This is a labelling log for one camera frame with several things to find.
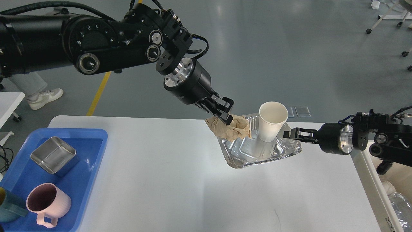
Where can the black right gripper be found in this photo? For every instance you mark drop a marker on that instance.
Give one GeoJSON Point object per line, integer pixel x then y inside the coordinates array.
{"type": "Point", "coordinates": [333, 138]}

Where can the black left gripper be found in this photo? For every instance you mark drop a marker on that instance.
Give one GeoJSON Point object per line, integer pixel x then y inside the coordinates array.
{"type": "Point", "coordinates": [191, 84]}

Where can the brown paper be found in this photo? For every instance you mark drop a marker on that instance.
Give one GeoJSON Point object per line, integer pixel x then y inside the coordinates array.
{"type": "Point", "coordinates": [238, 128]}

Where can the white paper cup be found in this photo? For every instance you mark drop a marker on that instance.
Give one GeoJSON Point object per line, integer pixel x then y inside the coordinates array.
{"type": "Point", "coordinates": [272, 116]}

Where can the aluminium foil tray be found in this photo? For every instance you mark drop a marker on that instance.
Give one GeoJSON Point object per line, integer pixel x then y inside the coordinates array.
{"type": "Point", "coordinates": [252, 151]}

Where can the stainless steel rectangular tray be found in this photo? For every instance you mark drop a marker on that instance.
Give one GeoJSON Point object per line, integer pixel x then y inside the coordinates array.
{"type": "Point", "coordinates": [55, 156]}

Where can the pink plastic mug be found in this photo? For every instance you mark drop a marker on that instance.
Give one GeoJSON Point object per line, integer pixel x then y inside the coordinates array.
{"type": "Point", "coordinates": [49, 203]}

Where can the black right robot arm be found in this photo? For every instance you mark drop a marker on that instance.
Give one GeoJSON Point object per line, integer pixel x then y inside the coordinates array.
{"type": "Point", "coordinates": [392, 140]}

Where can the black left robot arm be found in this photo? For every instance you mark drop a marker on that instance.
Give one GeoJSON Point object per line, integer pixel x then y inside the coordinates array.
{"type": "Point", "coordinates": [52, 34]}

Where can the white bin right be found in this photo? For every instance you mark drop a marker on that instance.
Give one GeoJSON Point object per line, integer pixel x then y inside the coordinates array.
{"type": "Point", "coordinates": [397, 178]}

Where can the blue plastic tray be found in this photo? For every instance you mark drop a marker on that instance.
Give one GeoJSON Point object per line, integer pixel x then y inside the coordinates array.
{"type": "Point", "coordinates": [24, 175]}

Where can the white wheeled cart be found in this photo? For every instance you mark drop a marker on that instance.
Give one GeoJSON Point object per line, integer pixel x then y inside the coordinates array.
{"type": "Point", "coordinates": [406, 15]}

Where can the person in white clothes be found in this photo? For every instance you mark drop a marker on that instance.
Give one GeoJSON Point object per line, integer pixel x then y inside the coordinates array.
{"type": "Point", "coordinates": [33, 86]}

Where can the teal mug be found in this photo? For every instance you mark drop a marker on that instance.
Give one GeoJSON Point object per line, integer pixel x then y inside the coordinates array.
{"type": "Point", "coordinates": [12, 207]}

